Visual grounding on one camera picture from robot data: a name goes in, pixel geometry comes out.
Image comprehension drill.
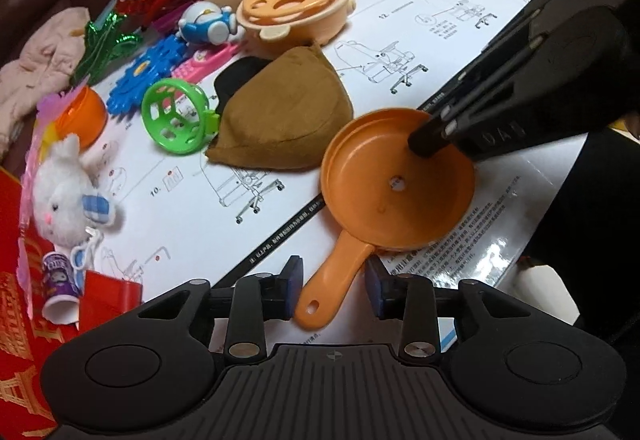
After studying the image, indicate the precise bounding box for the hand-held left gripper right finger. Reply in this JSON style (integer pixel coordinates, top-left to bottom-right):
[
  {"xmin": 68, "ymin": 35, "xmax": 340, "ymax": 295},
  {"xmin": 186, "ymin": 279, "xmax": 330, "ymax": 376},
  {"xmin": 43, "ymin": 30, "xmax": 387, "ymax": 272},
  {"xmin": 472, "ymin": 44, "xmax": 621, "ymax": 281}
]
[{"xmin": 364, "ymin": 260, "xmax": 522, "ymax": 364}]

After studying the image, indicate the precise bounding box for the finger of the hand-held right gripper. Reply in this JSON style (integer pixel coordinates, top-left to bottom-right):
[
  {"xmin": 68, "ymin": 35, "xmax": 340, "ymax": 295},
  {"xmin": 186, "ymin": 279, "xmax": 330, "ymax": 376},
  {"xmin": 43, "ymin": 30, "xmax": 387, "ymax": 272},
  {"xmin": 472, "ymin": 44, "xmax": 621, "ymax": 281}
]
[
  {"xmin": 459, "ymin": 0, "xmax": 585, "ymax": 84},
  {"xmin": 407, "ymin": 34, "xmax": 547, "ymax": 159}
]

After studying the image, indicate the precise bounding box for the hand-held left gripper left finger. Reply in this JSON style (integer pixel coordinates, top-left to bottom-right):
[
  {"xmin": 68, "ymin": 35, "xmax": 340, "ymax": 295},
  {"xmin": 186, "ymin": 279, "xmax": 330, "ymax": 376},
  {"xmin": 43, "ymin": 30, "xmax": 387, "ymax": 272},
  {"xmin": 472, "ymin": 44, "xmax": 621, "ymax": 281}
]
[{"xmin": 137, "ymin": 256, "xmax": 304, "ymax": 364}]

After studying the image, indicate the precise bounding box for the orange toy frying pan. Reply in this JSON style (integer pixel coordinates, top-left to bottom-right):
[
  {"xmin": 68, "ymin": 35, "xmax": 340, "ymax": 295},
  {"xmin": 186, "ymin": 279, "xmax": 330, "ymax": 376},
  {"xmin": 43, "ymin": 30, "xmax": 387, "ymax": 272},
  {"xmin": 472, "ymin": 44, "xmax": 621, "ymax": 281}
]
[{"xmin": 294, "ymin": 108, "xmax": 476, "ymax": 331}]

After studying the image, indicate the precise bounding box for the red gift box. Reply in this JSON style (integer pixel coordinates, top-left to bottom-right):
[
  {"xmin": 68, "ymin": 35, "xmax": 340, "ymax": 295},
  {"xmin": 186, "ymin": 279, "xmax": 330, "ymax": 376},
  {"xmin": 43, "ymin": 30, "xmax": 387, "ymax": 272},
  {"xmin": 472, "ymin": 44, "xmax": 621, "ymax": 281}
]
[{"xmin": 0, "ymin": 167, "xmax": 78, "ymax": 438}]

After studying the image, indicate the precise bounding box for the brown cloth pouch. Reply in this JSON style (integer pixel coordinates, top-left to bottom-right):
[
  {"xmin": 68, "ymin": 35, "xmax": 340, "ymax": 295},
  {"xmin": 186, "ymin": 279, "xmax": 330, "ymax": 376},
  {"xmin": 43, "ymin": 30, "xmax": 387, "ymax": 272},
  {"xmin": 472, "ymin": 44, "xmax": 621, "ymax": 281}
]
[{"xmin": 205, "ymin": 44, "xmax": 354, "ymax": 169}]

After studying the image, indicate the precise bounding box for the red paper packet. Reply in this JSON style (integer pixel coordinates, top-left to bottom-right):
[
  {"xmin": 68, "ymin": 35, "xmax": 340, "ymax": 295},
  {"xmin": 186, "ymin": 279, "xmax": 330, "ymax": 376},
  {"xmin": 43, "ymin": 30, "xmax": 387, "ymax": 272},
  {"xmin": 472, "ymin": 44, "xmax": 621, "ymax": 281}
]
[{"xmin": 77, "ymin": 269, "xmax": 143, "ymax": 332}]

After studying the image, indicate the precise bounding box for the black cloth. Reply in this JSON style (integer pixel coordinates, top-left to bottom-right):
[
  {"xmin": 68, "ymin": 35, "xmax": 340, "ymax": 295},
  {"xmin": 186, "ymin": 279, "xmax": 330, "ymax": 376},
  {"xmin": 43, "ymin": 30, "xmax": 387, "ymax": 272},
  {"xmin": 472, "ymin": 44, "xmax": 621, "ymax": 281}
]
[{"xmin": 214, "ymin": 58, "xmax": 273, "ymax": 106}]

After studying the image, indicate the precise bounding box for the green plastic cage wheel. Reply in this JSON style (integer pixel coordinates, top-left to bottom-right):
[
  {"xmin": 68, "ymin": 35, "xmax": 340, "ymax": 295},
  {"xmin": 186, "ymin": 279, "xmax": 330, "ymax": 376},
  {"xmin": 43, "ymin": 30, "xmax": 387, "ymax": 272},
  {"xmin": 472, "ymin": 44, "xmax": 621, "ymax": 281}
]
[{"xmin": 141, "ymin": 78, "xmax": 222, "ymax": 152}]

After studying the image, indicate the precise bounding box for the small purple toy cup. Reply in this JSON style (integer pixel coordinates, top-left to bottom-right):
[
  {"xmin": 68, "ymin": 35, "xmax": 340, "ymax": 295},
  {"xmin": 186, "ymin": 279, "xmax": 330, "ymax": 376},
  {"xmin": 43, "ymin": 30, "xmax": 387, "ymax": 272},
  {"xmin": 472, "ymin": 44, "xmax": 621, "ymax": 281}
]
[{"xmin": 41, "ymin": 250, "xmax": 82, "ymax": 325}]

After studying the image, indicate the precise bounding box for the pink toy phone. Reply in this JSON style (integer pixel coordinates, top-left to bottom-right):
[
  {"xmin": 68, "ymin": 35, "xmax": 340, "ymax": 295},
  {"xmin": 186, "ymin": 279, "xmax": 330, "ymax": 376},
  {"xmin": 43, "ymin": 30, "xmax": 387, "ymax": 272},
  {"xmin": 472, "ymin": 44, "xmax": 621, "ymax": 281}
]
[{"xmin": 172, "ymin": 40, "xmax": 242, "ymax": 82}]

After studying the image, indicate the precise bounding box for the white plush rabbit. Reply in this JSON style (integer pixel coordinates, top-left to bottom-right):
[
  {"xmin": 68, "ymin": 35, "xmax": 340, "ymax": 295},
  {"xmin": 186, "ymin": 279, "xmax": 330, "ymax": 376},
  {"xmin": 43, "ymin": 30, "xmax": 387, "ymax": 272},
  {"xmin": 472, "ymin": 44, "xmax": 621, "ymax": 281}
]
[{"xmin": 32, "ymin": 133, "xmax": 123, "ymax": 251}]

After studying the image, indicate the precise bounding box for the blue white cat toy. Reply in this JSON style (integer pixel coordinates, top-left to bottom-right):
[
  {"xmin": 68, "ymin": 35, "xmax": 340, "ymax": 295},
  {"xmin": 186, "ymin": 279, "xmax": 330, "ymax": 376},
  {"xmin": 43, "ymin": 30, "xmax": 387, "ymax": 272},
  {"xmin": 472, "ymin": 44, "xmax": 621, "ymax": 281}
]
[{"xmin": 177, "ymin": 2, "xmax": 241, "ymax": 46}]

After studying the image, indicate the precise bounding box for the blue plastic gear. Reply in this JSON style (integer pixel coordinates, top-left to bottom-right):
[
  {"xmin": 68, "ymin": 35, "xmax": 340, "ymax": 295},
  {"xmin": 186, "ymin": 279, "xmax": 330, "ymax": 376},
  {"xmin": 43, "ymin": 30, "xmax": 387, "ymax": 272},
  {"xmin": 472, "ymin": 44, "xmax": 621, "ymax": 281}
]
[
  {"xmin": 144, "ymin": 34, "xmax": 190, "ymax": 72},
  {"xmin": 106, "ymin": 56, "xmax": 168, "ymax": 115}
]

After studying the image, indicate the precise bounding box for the orange plastic bowl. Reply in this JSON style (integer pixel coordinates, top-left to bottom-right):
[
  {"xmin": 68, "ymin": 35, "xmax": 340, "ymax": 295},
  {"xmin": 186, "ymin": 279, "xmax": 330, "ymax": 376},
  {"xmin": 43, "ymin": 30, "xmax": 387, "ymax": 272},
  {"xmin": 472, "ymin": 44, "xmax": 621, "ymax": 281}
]
[{"xmin": 54, "ymin": 85, "xmax": 108, "ymax": 151}]

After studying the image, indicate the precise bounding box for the green foil tinsel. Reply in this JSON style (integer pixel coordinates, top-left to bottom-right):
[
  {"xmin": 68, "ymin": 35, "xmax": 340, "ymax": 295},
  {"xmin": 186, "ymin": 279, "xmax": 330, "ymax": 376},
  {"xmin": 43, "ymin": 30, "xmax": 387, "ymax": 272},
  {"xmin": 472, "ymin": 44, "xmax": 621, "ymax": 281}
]
[{"xmin": 70, "ymin": 13, "xmax": 143, "ymax": 86}]

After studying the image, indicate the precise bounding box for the pink padded garment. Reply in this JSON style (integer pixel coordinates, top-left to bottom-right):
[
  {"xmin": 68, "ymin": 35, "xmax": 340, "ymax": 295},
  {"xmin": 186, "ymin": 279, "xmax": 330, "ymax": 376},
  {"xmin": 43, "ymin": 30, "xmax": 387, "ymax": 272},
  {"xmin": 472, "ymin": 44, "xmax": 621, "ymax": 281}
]
[{"xmin": 0, "ymin": 7, "xmax": 91, "ymax": 156}]

